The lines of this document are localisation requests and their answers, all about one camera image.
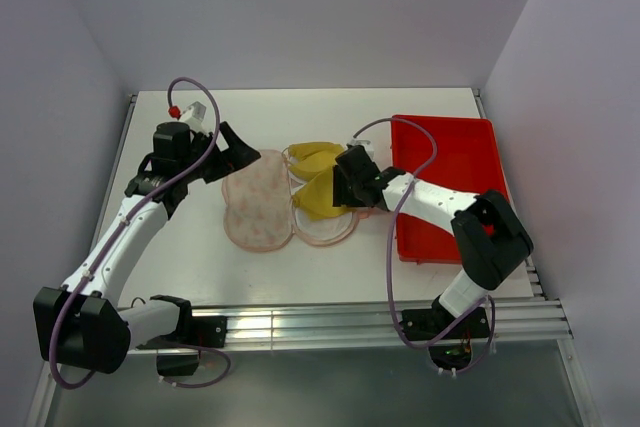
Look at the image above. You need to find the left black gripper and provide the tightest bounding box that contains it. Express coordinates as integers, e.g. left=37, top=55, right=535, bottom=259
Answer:
left=179, top=122, right=260, bottom=184

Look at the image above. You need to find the yellow bra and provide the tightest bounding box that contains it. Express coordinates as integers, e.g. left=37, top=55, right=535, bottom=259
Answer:
left=285, top=141, right=350, bottom=221

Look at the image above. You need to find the pink mesh laundry bag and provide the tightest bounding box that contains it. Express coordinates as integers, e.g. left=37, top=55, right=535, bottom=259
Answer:
left=222, top=148, right=369, bottom=252

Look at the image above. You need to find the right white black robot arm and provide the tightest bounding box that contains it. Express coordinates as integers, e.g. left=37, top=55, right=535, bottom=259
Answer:
left=334, top=145, right=534, bottom=337

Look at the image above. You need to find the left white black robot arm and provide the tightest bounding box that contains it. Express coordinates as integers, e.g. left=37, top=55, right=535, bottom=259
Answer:
left=33, top=121, right=261, bottom=374

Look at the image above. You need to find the red plastic tray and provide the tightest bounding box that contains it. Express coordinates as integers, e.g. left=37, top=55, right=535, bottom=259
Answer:
left=391, top=115, right=508, bottom=264

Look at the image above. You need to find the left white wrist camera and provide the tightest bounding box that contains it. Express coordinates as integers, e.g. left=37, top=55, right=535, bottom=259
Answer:
left=168, top=101, right=206, bottom=130

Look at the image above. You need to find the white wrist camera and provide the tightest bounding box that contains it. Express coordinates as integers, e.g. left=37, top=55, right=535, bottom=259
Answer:
left=347, top=137, right=375, bottom=159
left=168, top=101, right=206, bottom=130

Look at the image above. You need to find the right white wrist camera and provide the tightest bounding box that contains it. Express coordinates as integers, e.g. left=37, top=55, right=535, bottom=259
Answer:
left=347, top=137, right=375, bottom=159

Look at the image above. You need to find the aluminium frame rail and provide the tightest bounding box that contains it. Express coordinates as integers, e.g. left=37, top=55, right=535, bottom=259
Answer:
left=194, top=297, right=573, bottom=352

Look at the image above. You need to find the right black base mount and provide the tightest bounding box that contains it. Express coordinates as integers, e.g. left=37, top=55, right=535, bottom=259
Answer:
left=399, top=307, right=495, bottom=378

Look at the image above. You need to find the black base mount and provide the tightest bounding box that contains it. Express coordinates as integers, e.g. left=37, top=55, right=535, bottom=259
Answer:
left=156, top=316, right=231, bottom=388
left=399, top=307, right=495, bottom=378

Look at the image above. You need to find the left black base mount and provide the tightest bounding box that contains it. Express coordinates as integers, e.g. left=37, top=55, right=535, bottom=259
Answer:
left=156, top=316, right=231, bottom=388

